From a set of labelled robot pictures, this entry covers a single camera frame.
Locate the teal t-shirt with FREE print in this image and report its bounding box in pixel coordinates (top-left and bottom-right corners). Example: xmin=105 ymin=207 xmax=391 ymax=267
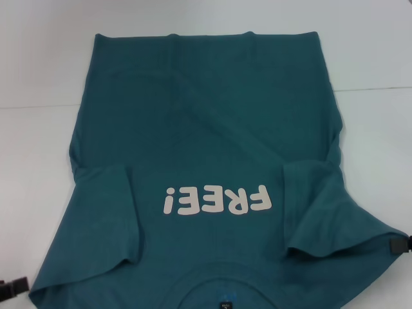
xmin=28 ymin=30 xmax=407 ymax=309

